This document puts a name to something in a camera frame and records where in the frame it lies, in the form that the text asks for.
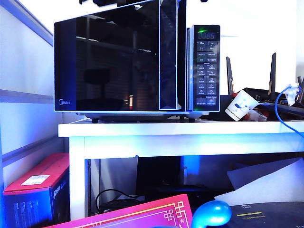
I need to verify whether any white tape wad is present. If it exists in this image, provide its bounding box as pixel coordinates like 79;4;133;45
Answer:
286;83;303;106

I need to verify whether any pink gift box gold pattern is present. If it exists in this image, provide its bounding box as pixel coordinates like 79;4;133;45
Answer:
45;193;193;228

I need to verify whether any gray cardboard sheet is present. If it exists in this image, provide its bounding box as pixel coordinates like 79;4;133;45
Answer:
227;158;304;190

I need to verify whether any red and black cardboard box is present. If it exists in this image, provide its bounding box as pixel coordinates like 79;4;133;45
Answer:
2;152;71;228

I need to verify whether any blue network cable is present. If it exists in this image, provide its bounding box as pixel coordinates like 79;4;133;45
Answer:
275;84;304;138

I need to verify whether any black box gold print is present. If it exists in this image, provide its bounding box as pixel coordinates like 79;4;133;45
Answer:
229;201;304;228

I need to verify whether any small red white carton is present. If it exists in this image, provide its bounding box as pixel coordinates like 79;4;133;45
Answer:
247;108;270;122

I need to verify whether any glossy blue round object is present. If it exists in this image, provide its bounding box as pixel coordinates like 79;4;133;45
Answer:
190;200;233;228

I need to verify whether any black glass microwave door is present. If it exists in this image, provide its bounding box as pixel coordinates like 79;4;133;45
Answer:
53;0;187;112

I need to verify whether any white table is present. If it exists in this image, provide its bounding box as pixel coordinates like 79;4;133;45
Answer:
58;120;304;220

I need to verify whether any black router with antennas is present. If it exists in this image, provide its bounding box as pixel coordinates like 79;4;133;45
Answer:
219;52;304;122

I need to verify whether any black upright panel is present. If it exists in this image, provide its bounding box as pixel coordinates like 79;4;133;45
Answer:
136;156;185;188

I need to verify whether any black power cable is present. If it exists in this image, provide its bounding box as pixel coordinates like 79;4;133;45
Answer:
95;189;143;213

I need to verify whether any white paper sheet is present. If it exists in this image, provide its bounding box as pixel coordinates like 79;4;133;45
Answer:
215;163;304;207

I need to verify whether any white paper cup blue print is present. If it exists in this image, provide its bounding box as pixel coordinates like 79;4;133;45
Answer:
224;89;260;122

